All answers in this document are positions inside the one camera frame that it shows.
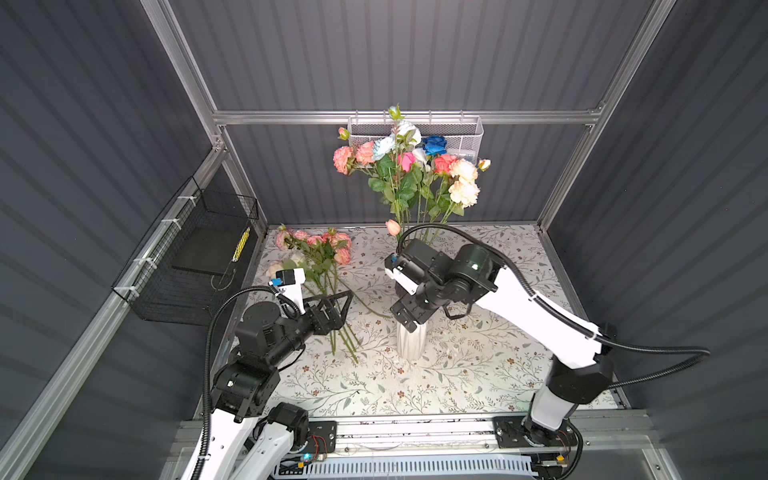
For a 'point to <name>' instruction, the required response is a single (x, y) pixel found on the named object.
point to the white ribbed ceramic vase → (411, 346)
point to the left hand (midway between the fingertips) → (340, 295)
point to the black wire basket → (181, 272)
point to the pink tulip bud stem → (394, 228)
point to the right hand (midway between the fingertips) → (411, 308)
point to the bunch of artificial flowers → (321, 256)
